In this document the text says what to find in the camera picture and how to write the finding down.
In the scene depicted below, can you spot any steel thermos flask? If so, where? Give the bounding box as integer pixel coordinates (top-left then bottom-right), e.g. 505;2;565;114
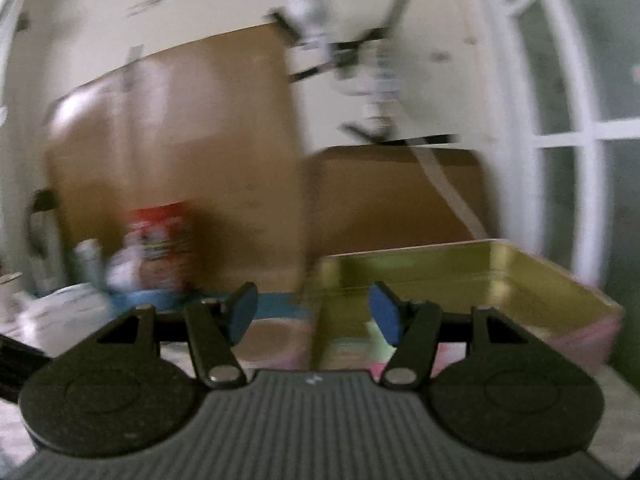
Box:
27;189;67;297

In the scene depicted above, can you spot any white tube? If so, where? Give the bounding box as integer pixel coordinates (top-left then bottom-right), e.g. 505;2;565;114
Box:
74;239;104;287

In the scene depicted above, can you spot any red cereal box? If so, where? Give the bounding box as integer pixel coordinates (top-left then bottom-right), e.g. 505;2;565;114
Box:
124;202;197;292

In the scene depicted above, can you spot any brown woven chair back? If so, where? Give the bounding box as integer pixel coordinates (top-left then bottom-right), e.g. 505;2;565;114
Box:
304;145;492;262

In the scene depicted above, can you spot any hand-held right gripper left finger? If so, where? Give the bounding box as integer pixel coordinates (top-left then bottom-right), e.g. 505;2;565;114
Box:
65;282;260;390

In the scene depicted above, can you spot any white window frame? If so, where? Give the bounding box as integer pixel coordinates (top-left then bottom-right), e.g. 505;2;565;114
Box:
460;0;640;286

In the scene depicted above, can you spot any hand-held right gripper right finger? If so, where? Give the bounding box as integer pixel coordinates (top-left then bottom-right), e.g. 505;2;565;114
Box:
368;282;562;389

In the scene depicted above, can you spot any pink tin box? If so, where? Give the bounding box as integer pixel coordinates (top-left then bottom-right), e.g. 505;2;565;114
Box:
304;238;626;377

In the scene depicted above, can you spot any wood pattern sheet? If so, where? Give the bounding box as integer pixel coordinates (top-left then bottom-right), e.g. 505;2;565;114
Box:
44;24;307;292

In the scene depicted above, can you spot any white tissue pack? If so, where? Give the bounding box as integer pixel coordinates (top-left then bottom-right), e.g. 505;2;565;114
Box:
19;284;117;357

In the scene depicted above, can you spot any white power strip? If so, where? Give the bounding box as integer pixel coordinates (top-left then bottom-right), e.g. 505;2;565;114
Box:
367;44;403;127

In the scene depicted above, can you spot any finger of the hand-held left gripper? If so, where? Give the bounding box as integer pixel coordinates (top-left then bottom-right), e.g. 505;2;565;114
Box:
0;334;54;402

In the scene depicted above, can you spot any white enamel mug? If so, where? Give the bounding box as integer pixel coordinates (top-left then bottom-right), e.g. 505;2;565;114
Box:
0;272;27;322

